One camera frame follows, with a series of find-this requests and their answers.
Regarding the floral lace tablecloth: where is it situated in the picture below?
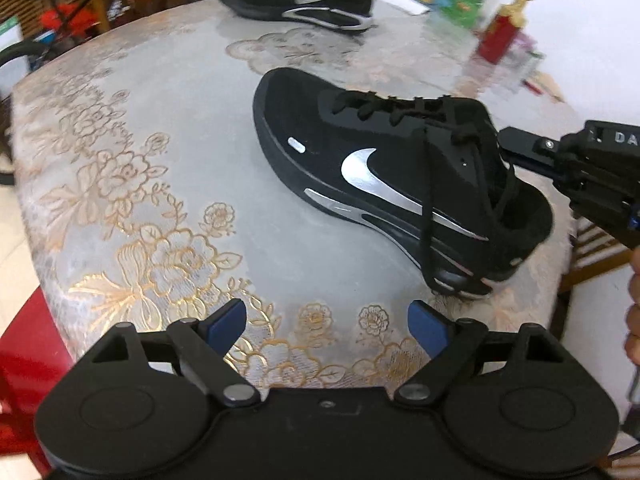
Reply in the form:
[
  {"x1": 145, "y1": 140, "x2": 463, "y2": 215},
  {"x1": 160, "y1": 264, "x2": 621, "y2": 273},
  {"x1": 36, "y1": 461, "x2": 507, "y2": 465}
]
[{"x1": 12, "y1": 0, "x2": 582, "y2": 389}]

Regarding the person's right hand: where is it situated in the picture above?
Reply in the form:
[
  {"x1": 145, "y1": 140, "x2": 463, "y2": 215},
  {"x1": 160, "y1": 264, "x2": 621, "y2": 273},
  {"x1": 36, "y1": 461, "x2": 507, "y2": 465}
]
[{"x1": 625, "y1": 248, "x2": 640, "y2": 365}]

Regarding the brown wooden chair near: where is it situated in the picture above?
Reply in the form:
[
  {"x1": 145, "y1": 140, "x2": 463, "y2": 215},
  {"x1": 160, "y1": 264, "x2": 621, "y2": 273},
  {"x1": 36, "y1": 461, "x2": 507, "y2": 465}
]
[{"x1": 549, "y1": 212, "x2": 631, "y2": 339}]

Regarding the red lighter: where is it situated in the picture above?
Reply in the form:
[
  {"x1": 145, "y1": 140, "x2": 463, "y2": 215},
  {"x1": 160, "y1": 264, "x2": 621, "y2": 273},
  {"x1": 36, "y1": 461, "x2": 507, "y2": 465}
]
[{"x1": 522, "y1": 79, "x2": 544, "y2": 96}]

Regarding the pink plastic container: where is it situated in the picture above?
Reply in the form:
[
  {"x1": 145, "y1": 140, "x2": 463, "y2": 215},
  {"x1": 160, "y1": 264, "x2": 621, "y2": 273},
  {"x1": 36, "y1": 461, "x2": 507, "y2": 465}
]
[{"x1": 506, "y1": 32, "x2": 544, "y2": 68}]

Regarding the red liquor bottle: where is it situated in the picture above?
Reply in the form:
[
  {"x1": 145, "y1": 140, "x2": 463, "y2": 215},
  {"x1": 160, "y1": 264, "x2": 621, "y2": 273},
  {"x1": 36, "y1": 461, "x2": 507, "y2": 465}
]
[{"x1": 476, "y1": 0, "x2": 533, "y2": 64}]

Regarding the red wooden chair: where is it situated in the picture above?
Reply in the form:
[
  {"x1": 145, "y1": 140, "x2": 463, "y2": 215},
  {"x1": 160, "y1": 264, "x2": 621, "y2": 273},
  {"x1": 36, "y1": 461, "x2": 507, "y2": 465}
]
[{"x1": 1, "y1": 288, "x2": 73, "y2": 477}]

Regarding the green snack packet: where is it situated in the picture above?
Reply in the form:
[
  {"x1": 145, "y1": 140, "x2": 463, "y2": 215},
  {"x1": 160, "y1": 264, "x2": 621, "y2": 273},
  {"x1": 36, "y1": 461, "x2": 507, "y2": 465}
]
[{"x1": 433, "y1": 0, "x2": 485, "y2": 29}]

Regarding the black bicycle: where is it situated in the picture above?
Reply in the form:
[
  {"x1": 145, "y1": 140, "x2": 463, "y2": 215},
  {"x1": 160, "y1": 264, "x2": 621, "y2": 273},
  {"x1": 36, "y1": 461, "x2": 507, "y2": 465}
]
[{"x1": 1, "y1": 0, "x2": 99, "y2": 164}]

